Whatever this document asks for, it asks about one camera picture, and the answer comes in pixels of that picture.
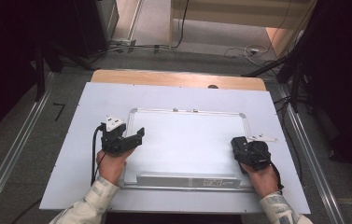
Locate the bundle of floor cables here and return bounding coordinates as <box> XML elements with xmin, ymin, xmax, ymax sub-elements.
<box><xmin>89</xmin><ymin>38</ymin><xmax>172</xmax><ymax>64</ymax></box>

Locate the dark cabinet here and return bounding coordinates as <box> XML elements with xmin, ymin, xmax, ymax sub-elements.
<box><xmin>69</xmin><ymin>0</ymin><xmax>120</xmax><ymax>60</ymax></box>

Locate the person's left hand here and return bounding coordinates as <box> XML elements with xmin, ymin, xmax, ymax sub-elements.
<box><xmin>95</xmin><ymin>147</ymin><xmax>136</xmax><ymax>187</ymax></box>

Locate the large white table board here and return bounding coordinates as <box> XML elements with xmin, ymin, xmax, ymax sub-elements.
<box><xmin>38</xmin><ymin>81</ymin><xmax>312</xmax><ymax>216</ymax></box>

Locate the white floor cable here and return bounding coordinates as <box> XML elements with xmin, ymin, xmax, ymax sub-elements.
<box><xmin>223</xmin><ymin>44</ymin><xmax>273</xmax><ymax>67</ymax></box>

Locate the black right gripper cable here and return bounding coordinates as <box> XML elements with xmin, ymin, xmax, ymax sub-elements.
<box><xmin>259</xmin><ymin>148</ymin><xmax>286</xmax><ymax>192</ymax></box>

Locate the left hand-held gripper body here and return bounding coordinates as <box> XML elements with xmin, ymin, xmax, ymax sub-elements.
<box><xmin>99</xmin><ymin>116</ymin><xmax>134</xmax><ymax>157</ymax></box>

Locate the silver framed whiteboard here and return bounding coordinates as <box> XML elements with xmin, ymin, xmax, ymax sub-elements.
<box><xmin>118</xmin><ymin>107</ymin><xmax>259</xmax><ymax>191</ymax></box>

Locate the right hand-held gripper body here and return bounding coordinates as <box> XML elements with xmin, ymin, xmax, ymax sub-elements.
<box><xmin>242</xmin><ymin>133</ymin><xmax>279</xmax><ymax>173</ymax></box>

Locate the black tripod stand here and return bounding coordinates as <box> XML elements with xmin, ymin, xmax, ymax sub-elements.
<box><xmin>241</xmin><ymin>46</ymin><xmax>313</xmax><ymax>115</ymax></box>

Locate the wooden shelf unit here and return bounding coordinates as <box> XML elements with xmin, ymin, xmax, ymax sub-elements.
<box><xmin>168</xmin><ymin>0</ymin><xmax>318</xmax><ymax>57</ymax></box>

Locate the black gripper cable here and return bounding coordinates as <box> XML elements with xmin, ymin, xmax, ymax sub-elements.
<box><xmin>90</xmin><ymin>123</ymin><xmax>106</xmax><ymax>187</ymax></box>
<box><xmin>259</xmin><ymin>148</ymin><xmax>286</xmax><ymax>192</ymax></box>

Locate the black metal stand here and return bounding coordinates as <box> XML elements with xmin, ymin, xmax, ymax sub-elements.
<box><xmin>35</xmin><ymin>38</ymin><xmax>48</xmax><ymax>103</ymax></box>

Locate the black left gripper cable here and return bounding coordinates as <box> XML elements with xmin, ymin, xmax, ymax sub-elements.
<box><xmin>90</xmin><ymin>123</ymin><xmax>106</xmax><ymax>187</ymax></box>

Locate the metal floor rail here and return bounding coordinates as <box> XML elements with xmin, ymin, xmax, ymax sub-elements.
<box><xmin>276</xmin><ymin>83</ymin><xmax>348</xmax><ymax>224</ymax></box>
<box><xmin>0</xmin><ymin>72</ymin><xmax>58</xmax><ymax>224</ymax></box>

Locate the dark curtain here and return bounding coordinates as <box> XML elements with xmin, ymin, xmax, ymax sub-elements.
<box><xmin>0</xmin><ymin>0</ymin><xmax>72</xmax><ymax>147</ymax></box>
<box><xmin>301</xmin><ymin>0</ymin><xmax>352</xmax><ymax>194</ymax></box>

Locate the black hanging cable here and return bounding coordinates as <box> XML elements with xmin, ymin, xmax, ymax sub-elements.
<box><xmin>172</xmin><ymin>0</ymin><xmax>190</xmax><ymax>50</ymax></box>

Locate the person's right hand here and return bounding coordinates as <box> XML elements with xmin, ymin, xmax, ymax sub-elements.
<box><xmin>240</xmin><ymin>162</ymin><xmax>281</xmax><ymax>199</ymax></box>

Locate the wooden table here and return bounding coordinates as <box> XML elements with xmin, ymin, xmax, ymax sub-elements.
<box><xmin>90</xmin><ymin>68</ymin><xmax>268</xmax><ymax>92</ymax></box>

